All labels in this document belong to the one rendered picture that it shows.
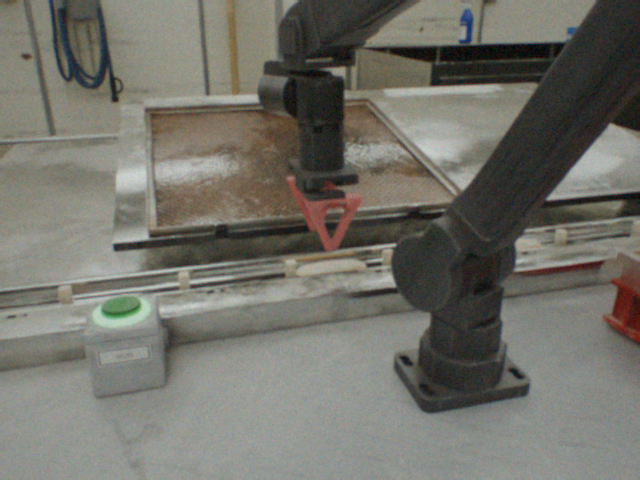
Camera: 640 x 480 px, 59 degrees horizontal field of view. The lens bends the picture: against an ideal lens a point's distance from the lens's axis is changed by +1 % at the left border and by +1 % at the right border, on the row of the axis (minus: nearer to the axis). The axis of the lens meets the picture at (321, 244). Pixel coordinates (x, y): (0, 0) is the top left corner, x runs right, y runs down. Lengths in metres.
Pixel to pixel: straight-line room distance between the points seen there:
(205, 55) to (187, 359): 3.83
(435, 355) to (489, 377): 0.06
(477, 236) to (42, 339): 0.46
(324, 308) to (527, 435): 0.27
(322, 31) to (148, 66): 3.79
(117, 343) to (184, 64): 3.88
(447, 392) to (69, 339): 0.41
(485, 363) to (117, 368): 0.36
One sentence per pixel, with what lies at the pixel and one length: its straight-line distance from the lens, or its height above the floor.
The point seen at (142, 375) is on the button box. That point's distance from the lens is 0.62.
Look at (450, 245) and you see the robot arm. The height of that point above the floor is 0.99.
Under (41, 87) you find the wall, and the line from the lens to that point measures 4.47.
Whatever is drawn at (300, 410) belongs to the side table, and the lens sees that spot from 0.58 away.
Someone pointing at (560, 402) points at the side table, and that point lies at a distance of 0.64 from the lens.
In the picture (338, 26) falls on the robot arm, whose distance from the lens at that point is 0.62.
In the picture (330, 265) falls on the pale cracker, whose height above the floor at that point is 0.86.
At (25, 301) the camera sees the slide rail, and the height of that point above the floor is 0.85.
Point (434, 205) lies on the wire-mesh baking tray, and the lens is 0.91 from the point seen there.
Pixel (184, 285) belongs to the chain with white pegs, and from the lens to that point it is 0.74.
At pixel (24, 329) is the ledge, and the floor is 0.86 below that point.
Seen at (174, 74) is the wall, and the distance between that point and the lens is 4.40.
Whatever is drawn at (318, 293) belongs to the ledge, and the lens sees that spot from 0.69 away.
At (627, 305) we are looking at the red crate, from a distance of 0.76.
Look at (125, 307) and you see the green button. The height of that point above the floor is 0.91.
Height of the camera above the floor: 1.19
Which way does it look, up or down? 23 degrees down
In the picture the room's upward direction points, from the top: straight up
